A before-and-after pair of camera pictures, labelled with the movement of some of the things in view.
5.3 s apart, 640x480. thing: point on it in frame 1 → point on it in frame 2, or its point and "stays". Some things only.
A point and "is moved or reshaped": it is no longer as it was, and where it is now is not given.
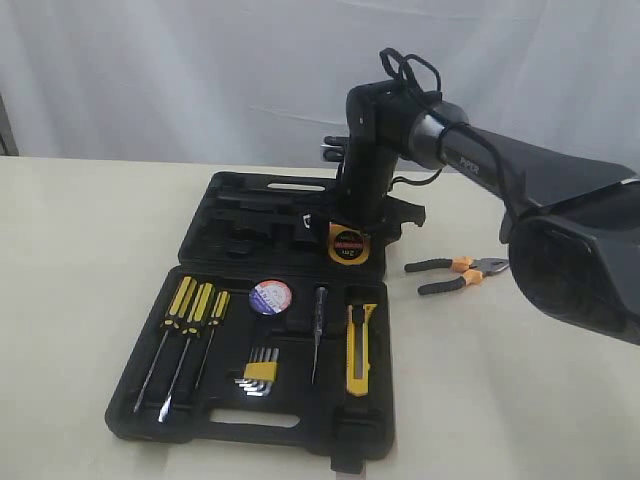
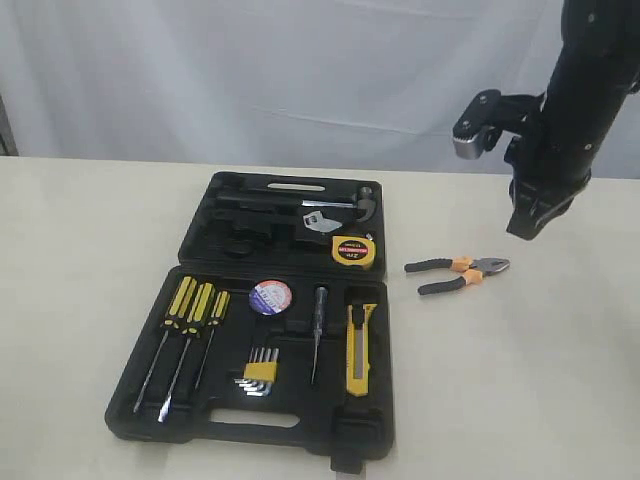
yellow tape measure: (347, 245) is moved or reshaped
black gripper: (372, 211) → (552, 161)
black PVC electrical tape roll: (270, 297) stays
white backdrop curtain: (268, 82) stays
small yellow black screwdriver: (220, 309) stays
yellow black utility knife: (357, 348) stays
